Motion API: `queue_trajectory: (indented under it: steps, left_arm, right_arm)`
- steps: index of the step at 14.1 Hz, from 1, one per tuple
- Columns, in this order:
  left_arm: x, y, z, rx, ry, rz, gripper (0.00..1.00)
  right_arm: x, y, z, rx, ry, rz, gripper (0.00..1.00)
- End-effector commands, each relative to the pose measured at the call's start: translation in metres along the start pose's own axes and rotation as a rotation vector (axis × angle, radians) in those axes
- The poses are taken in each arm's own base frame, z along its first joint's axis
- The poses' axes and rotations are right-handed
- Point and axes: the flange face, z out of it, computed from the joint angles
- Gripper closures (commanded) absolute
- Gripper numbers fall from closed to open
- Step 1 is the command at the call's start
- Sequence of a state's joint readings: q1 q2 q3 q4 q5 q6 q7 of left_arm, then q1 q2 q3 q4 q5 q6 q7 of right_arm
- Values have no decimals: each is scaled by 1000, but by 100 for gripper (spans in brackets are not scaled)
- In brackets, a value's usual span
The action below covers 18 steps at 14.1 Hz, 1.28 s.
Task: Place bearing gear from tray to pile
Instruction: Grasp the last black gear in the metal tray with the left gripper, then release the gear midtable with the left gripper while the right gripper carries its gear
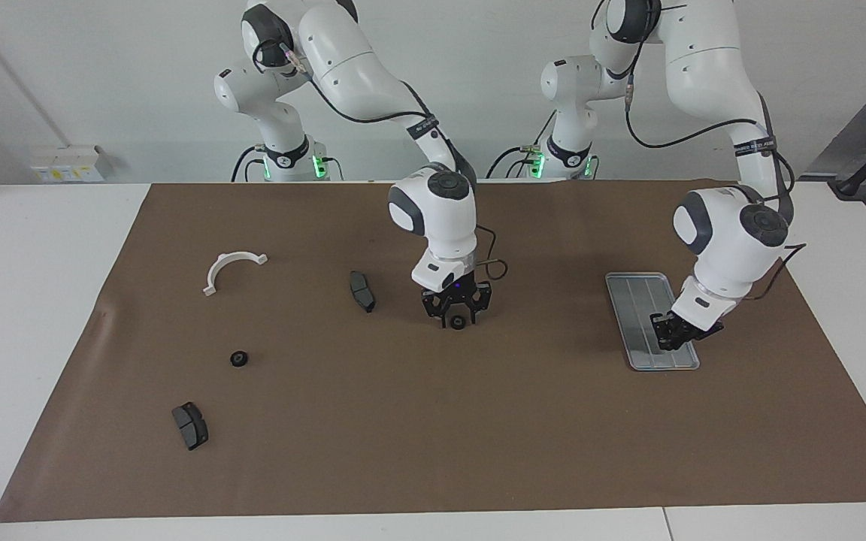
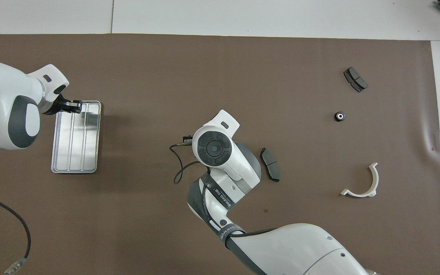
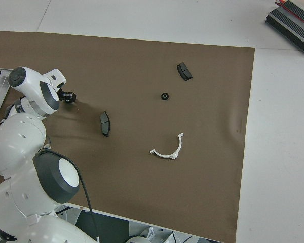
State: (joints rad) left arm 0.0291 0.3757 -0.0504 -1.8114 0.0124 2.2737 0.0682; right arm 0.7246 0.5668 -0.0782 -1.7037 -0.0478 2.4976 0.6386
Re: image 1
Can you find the white wall socket box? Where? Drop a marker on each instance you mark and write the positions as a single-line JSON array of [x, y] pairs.
[[68, 163]]

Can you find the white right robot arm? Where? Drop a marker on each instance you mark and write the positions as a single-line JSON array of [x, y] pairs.
[[350, 68]]

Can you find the silver metal tray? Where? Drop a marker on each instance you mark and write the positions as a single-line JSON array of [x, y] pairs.
[[632, 315]]

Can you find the large black bearing gear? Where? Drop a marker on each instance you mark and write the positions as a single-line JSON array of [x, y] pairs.
[[459, 323], [238, 358]]

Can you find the white curved plastic bracket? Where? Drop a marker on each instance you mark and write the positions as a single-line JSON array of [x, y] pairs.
[[222, 263]]

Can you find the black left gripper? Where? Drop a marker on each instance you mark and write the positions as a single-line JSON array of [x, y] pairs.
[[696, 324]]

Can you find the long grey brake pad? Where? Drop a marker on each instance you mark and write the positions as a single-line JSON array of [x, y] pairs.
[[362, 291]]

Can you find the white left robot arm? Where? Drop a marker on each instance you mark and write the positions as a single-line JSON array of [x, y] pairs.
[[711, 68]]

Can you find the short grey brake pad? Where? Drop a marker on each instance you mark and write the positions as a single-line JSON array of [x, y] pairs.
[[191, 427]]

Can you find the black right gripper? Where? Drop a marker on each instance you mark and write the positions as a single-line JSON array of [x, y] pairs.
[[457, 294]]

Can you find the brown table mat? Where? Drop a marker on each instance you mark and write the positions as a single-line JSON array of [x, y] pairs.
[[478, 436]]

